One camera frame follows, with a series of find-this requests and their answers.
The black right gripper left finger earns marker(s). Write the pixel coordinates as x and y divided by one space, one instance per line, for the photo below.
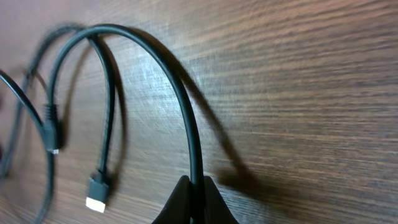
177 208

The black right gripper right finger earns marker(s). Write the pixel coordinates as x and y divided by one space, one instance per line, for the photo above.
216 210

